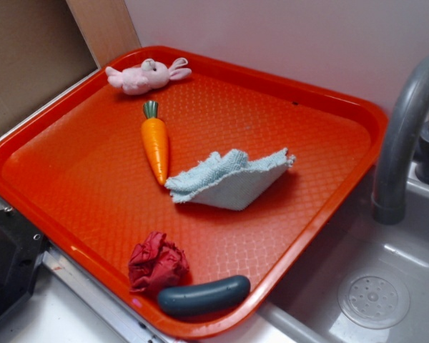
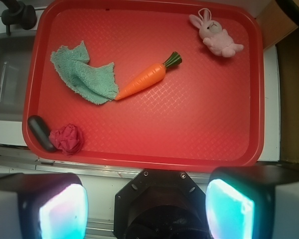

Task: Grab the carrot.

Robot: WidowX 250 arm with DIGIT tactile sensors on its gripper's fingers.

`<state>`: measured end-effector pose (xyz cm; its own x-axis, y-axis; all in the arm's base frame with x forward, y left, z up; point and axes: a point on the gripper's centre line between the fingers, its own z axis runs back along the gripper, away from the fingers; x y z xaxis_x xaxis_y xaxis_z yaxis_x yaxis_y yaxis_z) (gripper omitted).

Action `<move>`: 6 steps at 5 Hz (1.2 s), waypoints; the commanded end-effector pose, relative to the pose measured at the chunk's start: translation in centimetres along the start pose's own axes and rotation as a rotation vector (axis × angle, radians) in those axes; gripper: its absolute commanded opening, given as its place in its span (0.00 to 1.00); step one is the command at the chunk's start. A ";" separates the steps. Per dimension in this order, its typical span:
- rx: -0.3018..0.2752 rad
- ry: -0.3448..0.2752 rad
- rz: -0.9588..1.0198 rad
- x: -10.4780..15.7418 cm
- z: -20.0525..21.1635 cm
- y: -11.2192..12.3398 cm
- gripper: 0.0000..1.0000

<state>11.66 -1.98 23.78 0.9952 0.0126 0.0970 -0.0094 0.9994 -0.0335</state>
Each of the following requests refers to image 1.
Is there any grey plastic sink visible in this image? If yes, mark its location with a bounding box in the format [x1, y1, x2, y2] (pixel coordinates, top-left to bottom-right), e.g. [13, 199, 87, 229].
[255, 160, 429, 343]

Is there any light wooden board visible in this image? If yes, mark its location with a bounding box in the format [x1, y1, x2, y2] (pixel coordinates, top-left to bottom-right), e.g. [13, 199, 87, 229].
[66, 0, 141, 68]

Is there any dark grey toy sausage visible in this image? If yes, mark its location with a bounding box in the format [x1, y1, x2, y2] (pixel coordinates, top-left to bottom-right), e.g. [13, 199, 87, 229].
[157, 275, 251, 317]

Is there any grey sink faucet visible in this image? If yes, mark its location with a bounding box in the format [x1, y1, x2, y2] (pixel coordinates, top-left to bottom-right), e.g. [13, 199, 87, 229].
[371, 56, 429, 224]

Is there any orange plastic tray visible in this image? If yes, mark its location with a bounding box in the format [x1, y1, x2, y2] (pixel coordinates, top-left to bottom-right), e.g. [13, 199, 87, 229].
[0, 46, 388, 339]

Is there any round sink drain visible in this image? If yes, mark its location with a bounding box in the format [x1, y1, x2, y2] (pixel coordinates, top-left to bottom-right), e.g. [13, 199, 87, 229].
[337, 270, 410, 329]

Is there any crumpled red cloth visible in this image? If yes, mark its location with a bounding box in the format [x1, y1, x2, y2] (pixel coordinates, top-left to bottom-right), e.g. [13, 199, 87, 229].
[128, 232, 189, 293]

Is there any light blue towel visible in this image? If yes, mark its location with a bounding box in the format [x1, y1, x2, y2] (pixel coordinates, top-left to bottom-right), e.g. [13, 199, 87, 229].
[164, 148, 296, 211]

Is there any black metal bracket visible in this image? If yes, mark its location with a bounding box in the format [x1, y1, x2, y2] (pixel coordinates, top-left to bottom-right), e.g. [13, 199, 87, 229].
[0, 207, 47, 322]

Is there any pink plush bunny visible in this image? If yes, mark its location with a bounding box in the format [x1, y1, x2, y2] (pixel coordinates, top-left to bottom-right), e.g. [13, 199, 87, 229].
[105, 57, 192, 96]

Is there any orange toy carrot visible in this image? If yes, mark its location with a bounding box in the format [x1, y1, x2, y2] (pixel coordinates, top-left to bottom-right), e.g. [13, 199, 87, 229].
[141, 100, 169, 186]

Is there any brown cardboard panel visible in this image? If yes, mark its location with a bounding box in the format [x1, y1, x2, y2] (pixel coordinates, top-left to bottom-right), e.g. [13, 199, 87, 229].
[0, 1, 97, 136]

